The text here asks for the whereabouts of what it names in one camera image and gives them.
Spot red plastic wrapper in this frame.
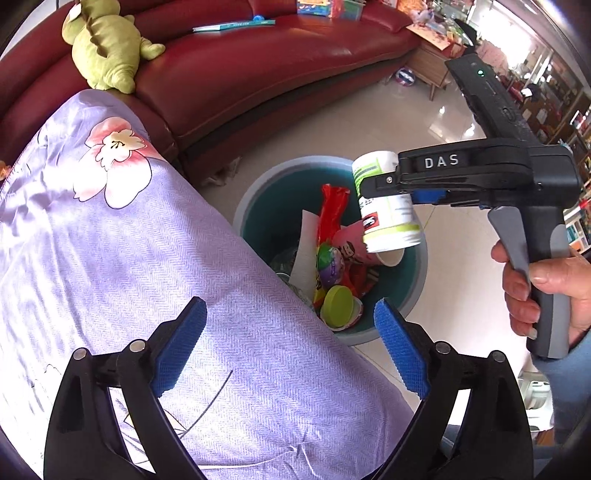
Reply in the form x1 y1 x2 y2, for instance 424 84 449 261
316 184 352 259

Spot clear plastic water bottle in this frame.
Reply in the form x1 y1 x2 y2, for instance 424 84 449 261
270 247 305 296

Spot white plastic object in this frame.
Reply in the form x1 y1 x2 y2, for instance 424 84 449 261
517 369 555 432

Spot purple floral blanket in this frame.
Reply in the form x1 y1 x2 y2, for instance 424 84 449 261
0 89 416 480

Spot white paper tissue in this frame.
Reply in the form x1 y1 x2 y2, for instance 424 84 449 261
288 210 321 301

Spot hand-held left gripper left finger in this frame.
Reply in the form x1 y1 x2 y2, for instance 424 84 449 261
44 296 208 480

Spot blue thin book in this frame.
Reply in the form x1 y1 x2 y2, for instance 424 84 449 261
192 16 276 34

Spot pink paper cup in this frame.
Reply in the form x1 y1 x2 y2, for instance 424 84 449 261
331 219 407 268

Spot green dinosaur plush toy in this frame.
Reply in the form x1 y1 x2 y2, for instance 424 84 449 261
62 0 166 94

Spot wooden side table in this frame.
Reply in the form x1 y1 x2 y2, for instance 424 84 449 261
406 23 467 100

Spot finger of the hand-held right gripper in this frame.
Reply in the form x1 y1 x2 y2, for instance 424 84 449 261
359 147 472 206

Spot red leather sofa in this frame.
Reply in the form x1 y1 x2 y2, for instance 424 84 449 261
0 0 422 174

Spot white and green paper cup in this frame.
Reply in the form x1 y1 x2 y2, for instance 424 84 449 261
352 150 423 254

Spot purple green snack packet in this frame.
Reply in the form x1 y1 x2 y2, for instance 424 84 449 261
314 244 345 287

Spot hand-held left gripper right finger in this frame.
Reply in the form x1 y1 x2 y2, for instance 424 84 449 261
369 298 536 480

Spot person's right hand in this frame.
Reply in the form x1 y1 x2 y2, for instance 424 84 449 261
491 242 591 347

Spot green round lid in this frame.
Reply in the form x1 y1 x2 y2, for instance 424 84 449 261
321 285 358 326

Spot person's right forearm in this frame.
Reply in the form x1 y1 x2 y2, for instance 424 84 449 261
531 330 591 444

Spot orange snack packet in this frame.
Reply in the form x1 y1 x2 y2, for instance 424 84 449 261
344 265 382 298

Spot teal trash bin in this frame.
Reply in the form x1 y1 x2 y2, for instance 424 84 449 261
232 156 429 347

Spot colourful toy boxes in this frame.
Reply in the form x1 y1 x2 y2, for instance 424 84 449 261
296 0 365 21

